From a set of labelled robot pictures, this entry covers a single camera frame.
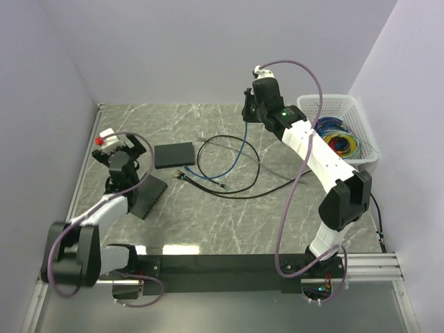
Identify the black network switch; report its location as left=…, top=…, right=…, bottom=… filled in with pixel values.
left=130, top=176, right=168, bottom=219
left=154, top=142, right=195, bottom=169

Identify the blue ethernet cable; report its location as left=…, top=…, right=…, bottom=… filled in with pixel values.
left=182, top=119, right=249, bottom=181

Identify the black ethernet cable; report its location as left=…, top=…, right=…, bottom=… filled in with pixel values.
left=172, top=135, right=262, bottom=194

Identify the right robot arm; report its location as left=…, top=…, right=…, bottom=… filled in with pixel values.
left=242, top=77, right=372, bottom=278

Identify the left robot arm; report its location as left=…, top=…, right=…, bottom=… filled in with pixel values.
left=40, top=131, right=154, bottom=298

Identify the white plastic basket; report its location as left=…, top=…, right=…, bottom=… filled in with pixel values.
left=297, top=94, right=379, bottom=166

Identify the black base beam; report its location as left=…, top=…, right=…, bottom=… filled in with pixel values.
left=98, top=254, right=344, bottom=297

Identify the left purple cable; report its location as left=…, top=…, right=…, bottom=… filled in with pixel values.
left=46, top=131, right=164, bottom=309

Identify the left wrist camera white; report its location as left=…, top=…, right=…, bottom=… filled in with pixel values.
left=95, top=128, right=124, bottom=154

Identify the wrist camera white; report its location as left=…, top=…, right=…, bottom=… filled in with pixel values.
left=253, top=65, right=275, bottom=80
left=95, top=128, right=124, bottom=154

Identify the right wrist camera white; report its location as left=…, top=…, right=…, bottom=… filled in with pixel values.
left=253, top=65, right=275, bottom=80

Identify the colourful wire bundle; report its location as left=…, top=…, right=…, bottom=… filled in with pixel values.
left=309, top=116, right=364, bottom=161

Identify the black long power cable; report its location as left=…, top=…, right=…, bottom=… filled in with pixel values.
left=187, top=173, right=386, bottom=244

